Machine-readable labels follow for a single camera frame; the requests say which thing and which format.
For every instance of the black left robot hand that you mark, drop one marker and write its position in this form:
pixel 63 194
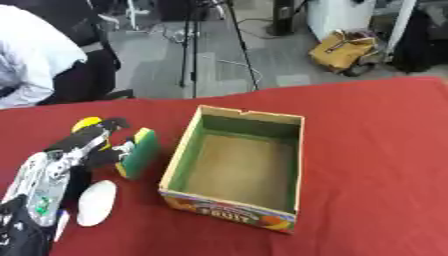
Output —
pixel 81 137

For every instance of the green and yellow sponge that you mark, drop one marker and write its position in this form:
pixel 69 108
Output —
pixel 140 153

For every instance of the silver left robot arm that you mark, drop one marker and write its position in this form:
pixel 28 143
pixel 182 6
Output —
pixel 48 176

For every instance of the open cardboard box green inside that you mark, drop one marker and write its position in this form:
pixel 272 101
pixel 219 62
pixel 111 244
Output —
pixel 239 166

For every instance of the yellow round toy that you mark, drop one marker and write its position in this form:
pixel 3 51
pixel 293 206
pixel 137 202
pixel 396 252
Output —
pixel 86 123

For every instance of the white oval object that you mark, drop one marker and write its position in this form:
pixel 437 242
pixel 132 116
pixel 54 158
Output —
pixel 96 203

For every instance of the person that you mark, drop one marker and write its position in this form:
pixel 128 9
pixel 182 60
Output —
pixel 35 56

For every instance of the black tripod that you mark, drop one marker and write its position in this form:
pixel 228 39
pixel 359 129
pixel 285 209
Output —
pixel 195 43

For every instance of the tan bag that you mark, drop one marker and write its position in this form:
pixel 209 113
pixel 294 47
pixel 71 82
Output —
pixel 344 50

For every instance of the white cabinet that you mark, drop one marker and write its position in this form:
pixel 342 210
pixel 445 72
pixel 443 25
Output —
pixel 338 16

